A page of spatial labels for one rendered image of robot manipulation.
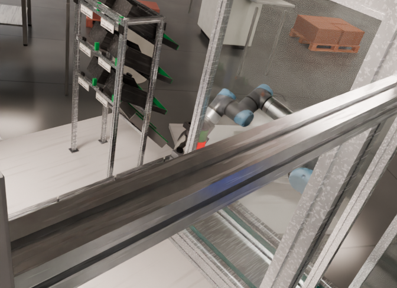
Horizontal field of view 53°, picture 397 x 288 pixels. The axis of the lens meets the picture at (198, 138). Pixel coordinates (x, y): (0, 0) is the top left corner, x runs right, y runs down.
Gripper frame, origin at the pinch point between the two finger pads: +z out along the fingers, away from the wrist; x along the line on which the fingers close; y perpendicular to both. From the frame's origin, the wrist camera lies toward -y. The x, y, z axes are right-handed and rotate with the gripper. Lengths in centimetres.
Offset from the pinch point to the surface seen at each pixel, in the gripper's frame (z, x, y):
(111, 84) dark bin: -5.6, 31.7, -25.2
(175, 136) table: -3, 38, 44
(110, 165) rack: 23.1, 18.8, -8.4
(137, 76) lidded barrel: -23, 231, 186
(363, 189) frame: -26, -76, -43
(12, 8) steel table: 7, 420, 130
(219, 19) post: -41, -19, -57
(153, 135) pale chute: 1.6, 21.1, 5.3
